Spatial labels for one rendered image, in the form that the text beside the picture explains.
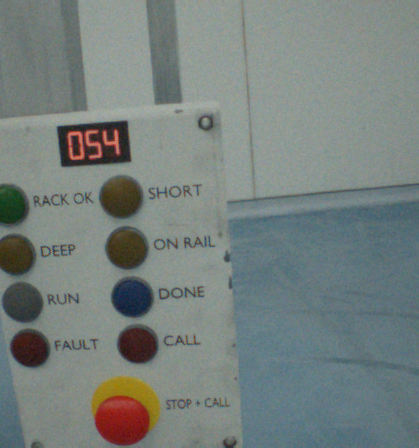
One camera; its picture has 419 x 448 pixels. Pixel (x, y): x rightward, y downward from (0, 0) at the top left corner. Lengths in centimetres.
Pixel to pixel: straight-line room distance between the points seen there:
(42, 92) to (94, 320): 17
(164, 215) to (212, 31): 381
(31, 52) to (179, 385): 27
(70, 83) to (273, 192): 393
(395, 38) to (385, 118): 48
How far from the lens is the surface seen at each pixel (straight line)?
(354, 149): 454
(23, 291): 54
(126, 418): 54
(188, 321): 53
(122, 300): 52
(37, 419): 59
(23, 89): 57
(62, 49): 56
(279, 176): 445
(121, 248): 51
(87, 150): 50
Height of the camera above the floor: 116
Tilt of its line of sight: 15 degrees down
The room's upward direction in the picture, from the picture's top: 4 degrees counter-clockwise
